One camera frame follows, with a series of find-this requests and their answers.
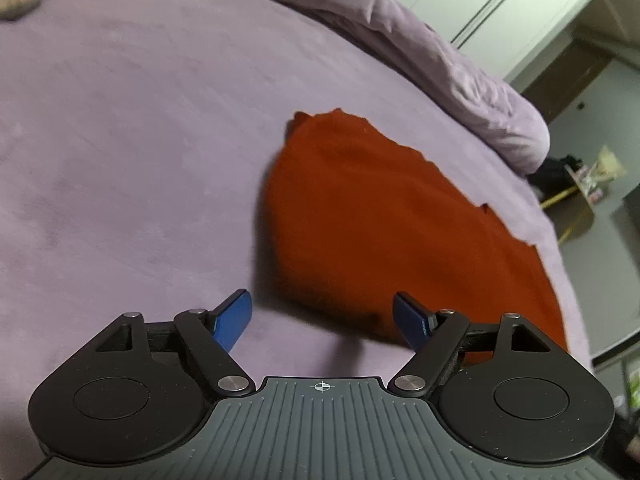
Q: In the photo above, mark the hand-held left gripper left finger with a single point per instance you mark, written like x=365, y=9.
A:
x=232, y=317

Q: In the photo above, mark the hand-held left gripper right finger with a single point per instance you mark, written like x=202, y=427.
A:
x=412, y=322

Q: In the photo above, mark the red knit cardigan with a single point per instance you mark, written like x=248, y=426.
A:
x=375, y=210

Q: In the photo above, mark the black clothes pile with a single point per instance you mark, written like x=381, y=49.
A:
x=555, y=172

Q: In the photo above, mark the purple bed sheet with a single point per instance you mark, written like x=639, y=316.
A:
x=125, y=160

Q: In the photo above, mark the yellow-legged side shelf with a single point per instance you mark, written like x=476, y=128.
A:
x=575, y=205

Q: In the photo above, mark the cream wrapped flower bouquet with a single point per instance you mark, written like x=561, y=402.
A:
x=605, y=170

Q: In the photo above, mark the brown wooden door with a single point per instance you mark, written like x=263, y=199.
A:
x=567, y=85

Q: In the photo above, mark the purple duvet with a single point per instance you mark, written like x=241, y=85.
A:
x=400, y=25

